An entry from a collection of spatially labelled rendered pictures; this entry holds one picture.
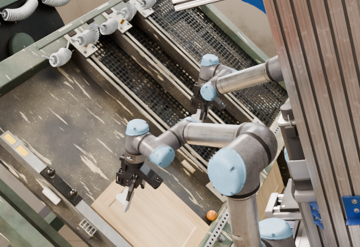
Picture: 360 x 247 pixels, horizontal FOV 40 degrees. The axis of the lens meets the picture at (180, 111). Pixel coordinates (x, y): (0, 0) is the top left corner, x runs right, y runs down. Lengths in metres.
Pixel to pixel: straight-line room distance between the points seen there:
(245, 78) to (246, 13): 3.66
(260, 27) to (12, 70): 3.78
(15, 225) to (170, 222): 0.71
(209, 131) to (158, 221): 0.81
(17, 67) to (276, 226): 1.31
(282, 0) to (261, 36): 4.22
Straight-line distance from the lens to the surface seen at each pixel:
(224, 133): 1.53
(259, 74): 1.96
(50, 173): 2.00
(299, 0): 1.46
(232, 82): 2.04
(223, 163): 1.32
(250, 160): 1.34
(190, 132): 1.65
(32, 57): 2.38
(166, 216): 2.33
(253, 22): 5.65
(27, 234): 1.98
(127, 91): 2.54
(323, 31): 1.47
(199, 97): 2.36
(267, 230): 1.69
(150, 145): 1.66
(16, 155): 2.15
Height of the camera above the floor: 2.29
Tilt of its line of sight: 22 degrees down
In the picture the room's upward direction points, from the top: 20 degrees counter-clockwise
